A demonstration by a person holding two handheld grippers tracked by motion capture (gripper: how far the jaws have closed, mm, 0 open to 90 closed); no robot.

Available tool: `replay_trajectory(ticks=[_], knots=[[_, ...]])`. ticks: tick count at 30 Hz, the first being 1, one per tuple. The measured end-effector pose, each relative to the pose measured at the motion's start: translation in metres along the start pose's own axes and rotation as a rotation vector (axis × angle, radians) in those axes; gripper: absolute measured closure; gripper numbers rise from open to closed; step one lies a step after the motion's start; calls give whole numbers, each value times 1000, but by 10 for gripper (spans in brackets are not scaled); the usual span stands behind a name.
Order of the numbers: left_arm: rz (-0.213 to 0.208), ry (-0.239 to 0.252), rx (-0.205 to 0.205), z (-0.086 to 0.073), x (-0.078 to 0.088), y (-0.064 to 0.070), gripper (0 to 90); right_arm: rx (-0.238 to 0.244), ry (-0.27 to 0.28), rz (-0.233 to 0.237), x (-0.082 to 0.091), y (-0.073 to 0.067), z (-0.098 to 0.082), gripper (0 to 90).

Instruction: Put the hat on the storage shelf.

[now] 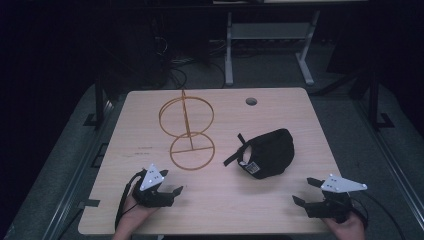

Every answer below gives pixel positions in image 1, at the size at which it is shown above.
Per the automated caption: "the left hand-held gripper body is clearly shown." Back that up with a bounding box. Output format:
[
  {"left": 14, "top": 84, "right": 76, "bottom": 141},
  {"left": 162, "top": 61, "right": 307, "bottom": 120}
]
[{"left": 132, "top": 163, "right": 175, "bottom": 209}]

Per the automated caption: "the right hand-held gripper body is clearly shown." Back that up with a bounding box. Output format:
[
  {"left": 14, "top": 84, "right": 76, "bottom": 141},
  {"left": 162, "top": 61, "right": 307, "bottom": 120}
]
[{"left": 304, "top": 173, "right": 368, "bottom": 224}]

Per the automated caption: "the gold wire hat stand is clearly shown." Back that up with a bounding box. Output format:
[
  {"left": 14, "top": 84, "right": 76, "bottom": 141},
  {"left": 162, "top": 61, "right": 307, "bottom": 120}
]
[{"left": 158, "top": 89, "right": 216, "bottom": 171}]

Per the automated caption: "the black cap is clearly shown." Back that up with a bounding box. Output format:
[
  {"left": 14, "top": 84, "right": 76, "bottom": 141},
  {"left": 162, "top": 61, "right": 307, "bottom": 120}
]
[{"left": 222, "top": 128, "right": 296, "bottom": 180}]

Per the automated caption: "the person's left hand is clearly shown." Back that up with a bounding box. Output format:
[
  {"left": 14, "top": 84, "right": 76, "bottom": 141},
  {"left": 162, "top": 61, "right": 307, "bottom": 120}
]
[{"left": 122, "top": 195, "right": 159, "bottom": 234}]

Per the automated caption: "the person's right hand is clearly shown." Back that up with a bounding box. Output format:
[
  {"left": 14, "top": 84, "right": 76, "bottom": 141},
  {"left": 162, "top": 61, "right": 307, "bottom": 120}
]
[{"left": 322, "top": 211, "right": 367, "bottom": 240}]

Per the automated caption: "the black metal stand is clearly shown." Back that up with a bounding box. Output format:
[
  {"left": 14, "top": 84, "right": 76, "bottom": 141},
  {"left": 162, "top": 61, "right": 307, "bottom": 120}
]
[
  {"left": 83, "top": 74, "right": 113, "bottom": 130},
  {"left": 348, "top": 66, "right": 396, "bottom": 132}
]

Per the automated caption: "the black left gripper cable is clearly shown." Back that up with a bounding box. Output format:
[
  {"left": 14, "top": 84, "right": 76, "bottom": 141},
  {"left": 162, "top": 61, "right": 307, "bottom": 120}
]
[{"left": 114, "top": 171, "right": 145, "bottom": 231}]

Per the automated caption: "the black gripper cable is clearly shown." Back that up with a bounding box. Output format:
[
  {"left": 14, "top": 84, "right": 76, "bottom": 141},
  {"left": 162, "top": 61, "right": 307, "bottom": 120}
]
[
  {"left": 350, "top": 190, "right": 408, "bottom": 240},
  {"left": 114, "top": 171, "right": 145, "bottom": 231}
]

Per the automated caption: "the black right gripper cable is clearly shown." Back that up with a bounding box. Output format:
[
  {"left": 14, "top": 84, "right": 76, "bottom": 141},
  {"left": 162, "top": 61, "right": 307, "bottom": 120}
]
[{"left": 350, "top": 190, "right": 408, "bottom": 240}]

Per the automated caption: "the tangle of floor cables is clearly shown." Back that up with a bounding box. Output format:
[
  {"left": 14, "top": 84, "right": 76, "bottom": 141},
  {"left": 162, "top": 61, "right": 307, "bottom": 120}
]
[{"left": 151, "top": 34, "right": 228, "bottom": 90}]

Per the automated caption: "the grey metal desk frame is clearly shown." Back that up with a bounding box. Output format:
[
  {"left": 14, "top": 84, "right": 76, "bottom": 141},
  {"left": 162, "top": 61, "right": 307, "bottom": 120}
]
[{"left": 224, "top": 9, "right": 322, "bottom": 87}]

